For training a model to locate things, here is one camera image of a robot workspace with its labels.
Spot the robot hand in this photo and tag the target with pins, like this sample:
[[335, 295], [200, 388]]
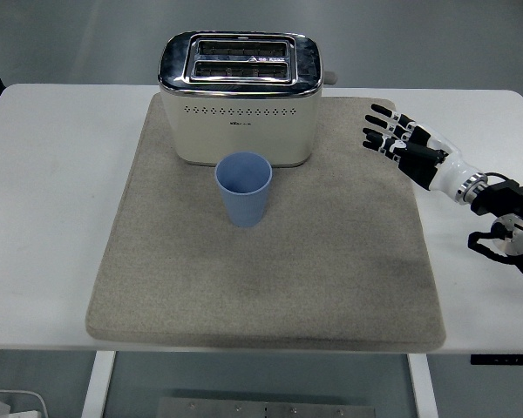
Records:
[[449, 174]]

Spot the blue plastic cup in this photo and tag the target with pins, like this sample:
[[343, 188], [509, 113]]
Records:
[[244, 204]]

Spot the black table control panel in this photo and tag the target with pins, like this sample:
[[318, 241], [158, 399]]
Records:
[[505, 360]]

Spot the white table leg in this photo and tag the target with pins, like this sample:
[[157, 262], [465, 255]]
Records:
[[423, 387], [97, 387]]

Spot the cream and chrome toaster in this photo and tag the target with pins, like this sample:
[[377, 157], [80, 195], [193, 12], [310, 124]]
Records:
[[239, 122]]

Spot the grey felt mat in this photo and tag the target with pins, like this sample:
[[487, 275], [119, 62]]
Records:
[[244, 278]]

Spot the white rounded tray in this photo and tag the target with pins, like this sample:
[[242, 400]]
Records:
[[30, 402]]

